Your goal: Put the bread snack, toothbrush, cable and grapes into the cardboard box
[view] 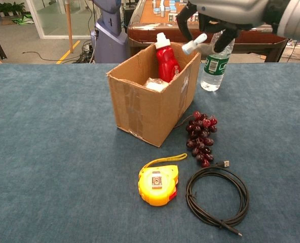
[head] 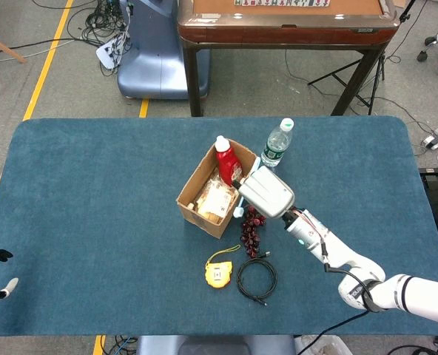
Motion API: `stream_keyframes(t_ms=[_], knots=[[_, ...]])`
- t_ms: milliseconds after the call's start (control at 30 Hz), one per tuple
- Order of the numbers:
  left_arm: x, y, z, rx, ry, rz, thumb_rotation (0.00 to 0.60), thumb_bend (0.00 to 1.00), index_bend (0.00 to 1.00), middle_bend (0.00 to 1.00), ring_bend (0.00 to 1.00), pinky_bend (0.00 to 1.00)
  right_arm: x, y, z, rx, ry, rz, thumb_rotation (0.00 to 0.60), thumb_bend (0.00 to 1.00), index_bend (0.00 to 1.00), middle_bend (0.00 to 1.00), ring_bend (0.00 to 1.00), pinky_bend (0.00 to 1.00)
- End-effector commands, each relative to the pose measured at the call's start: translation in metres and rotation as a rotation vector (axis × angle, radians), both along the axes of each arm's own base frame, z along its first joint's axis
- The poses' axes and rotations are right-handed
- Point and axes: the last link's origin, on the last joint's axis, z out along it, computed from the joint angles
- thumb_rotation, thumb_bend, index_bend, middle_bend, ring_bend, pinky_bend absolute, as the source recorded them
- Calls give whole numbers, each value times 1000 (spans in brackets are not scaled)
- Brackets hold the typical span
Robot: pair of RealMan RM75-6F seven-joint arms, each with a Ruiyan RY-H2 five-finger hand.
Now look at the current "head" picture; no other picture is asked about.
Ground clear plastic food package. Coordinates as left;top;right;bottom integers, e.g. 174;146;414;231
195;177;240;225

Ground teal table cloth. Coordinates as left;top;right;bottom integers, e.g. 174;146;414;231
0;116;438;337

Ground row of face-up mahjong tiles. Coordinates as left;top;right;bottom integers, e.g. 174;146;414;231
235;0;331;7

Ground yellow tape measure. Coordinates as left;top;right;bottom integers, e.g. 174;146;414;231
205;244;241;290

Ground clear plastic bag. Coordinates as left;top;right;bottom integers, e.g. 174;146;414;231
294;334;348;355

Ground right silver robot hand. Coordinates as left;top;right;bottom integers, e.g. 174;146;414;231
232;165;296;220

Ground red bottle white cap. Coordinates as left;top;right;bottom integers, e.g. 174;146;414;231
215;135;245;189

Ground black floor cable bundle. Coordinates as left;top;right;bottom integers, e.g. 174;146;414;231
67;0;131;77

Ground bunch of red grapes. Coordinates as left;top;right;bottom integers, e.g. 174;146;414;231
240;206;268;259

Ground light blue toothbrush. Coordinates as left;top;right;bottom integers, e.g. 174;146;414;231
233;158;261;219

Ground clear water bottle green label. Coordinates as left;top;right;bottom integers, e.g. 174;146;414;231
260;117;295;173

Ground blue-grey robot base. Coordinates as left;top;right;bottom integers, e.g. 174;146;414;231
117;0;212;101

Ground black tripod stand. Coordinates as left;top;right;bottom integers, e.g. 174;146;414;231
307;0;418;115

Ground brown mahjong table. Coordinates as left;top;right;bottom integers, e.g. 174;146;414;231
177;0;400;118

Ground open cardboard box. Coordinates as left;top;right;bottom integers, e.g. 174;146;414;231
175;138;260;240

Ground wooden easel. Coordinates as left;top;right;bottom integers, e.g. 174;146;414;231
0;30;27;101

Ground grey robot torso base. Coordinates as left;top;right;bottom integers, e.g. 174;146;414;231
135;334;297;355

